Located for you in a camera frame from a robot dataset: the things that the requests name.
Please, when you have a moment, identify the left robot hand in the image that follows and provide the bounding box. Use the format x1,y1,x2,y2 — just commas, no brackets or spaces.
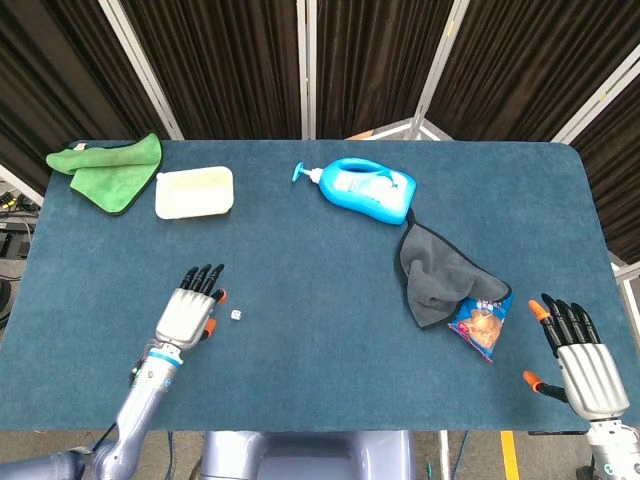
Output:
155,263,228,350

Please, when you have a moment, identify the white plastic container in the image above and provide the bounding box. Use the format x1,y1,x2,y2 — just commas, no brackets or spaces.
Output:
154,165,236,220

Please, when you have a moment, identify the blue pump detergent bottle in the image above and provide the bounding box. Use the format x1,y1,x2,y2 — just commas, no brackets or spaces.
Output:
292,157,418,226

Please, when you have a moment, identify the grey robot torso base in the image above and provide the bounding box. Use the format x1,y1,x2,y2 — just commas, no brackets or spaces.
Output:
198,430,417,480

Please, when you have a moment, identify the blue snack packet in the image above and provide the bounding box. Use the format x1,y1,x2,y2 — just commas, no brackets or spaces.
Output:
447,288,516,364

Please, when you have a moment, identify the grey microfiber cloth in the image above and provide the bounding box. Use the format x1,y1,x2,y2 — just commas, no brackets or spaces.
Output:
396,209,512,331

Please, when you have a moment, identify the green microfiber cloth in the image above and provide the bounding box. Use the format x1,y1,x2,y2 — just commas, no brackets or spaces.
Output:
45,131,165,218

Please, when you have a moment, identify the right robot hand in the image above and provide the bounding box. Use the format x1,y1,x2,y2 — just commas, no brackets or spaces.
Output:
522,293,631,420

